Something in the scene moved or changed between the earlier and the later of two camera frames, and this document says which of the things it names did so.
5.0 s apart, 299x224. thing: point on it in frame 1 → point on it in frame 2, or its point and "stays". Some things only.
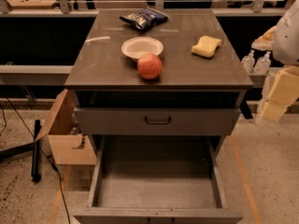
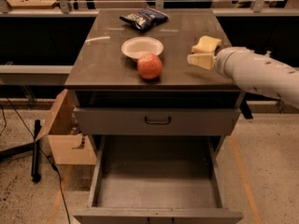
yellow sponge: (206, 47) stays
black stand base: (35, 147) stays
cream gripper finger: (284, 91) → (202, 60)
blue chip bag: (144, 19) stays
